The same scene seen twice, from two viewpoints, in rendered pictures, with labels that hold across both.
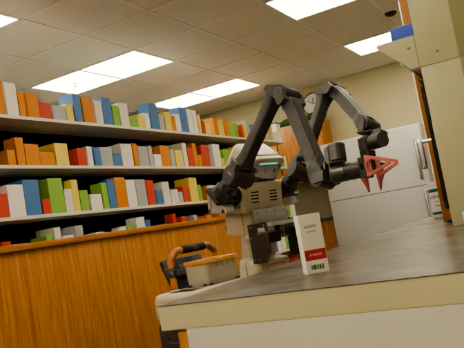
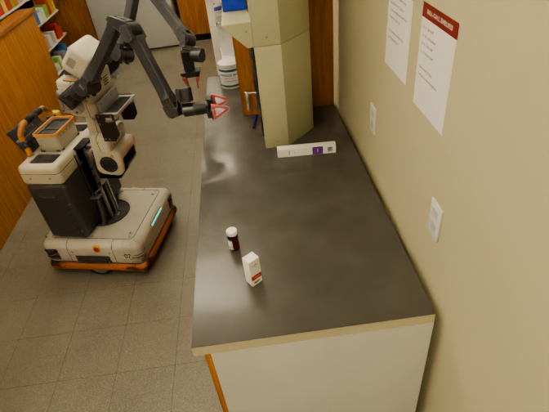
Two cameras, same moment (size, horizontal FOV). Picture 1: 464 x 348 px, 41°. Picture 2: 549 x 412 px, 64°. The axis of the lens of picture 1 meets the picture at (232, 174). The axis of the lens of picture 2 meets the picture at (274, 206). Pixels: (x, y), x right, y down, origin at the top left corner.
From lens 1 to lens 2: 101 cm
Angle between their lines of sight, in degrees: 51
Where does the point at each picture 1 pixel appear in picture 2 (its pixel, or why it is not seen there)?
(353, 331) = (304, 346)
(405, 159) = not seen: outside the picture
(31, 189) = not seen: outside the picture
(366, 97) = not seen: outside the picture
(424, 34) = (258, 23)
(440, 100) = (265, 72)
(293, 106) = (140, 45)
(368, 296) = (314, 334)
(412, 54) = (248, 37)
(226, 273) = (70, 135)
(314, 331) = (285, 347)
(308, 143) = (160, 82)
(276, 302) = (266, 340)
